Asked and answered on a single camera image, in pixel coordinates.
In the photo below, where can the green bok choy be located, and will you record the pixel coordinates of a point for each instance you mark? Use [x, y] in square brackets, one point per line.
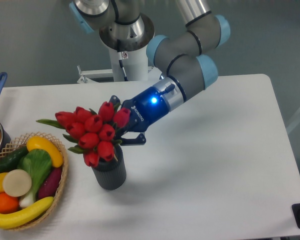
[37, 163]

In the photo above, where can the green cucumber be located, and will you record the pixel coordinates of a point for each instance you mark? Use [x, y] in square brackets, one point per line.
[11, 160]

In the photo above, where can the blue Robotiq gripper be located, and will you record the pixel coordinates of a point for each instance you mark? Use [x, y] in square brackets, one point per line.
[145, 109]

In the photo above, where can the purple sweet potato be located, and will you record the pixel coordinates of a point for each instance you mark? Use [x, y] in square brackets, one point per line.
[51, 184]

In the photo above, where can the woven wicker basket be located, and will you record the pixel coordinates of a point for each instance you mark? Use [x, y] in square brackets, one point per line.
[21, 141]

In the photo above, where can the yellow banana front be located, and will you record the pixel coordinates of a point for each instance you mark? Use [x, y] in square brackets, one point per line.
[26, 215]

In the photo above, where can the dark grey ribbed vase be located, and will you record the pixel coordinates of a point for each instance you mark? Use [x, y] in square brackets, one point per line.
[111, 175]

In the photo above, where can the orange fruit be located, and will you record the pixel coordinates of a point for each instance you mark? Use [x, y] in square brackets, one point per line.
[8, 204]

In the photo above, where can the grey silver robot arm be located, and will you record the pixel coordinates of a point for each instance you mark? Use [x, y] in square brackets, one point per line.
[130, 37]

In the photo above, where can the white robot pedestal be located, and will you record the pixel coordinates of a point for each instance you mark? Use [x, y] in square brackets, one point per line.
[125, 66]

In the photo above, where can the red tulip bouquet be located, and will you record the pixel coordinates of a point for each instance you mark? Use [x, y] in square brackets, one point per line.
[93, 133]

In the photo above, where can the beige round slice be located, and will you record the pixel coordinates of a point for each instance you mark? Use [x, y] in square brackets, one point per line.
[17, 183]

